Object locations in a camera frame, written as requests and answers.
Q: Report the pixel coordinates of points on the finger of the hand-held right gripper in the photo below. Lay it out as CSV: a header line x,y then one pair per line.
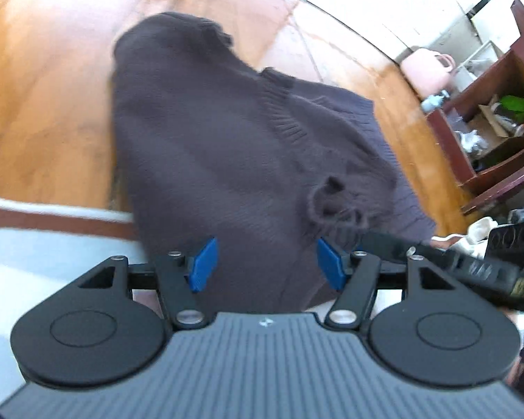
x,y
388,242

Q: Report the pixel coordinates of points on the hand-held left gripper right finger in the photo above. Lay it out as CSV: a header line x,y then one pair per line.
x,y
331,266

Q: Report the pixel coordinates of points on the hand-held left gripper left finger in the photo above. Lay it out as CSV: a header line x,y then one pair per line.
x,y
203,266

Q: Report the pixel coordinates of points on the white cloth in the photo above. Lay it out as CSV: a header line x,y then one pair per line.
x,y
478,235

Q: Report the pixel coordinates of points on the dark red wooden shelf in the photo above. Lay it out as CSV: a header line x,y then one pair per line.
x,y
484,170

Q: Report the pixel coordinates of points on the light blue small object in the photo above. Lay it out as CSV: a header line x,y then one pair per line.
x,y
434,101

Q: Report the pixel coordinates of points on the pink bag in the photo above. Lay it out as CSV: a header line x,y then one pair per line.
x,y
425,72

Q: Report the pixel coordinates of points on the white plastic bin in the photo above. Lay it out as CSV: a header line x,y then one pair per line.
x,y
478,67

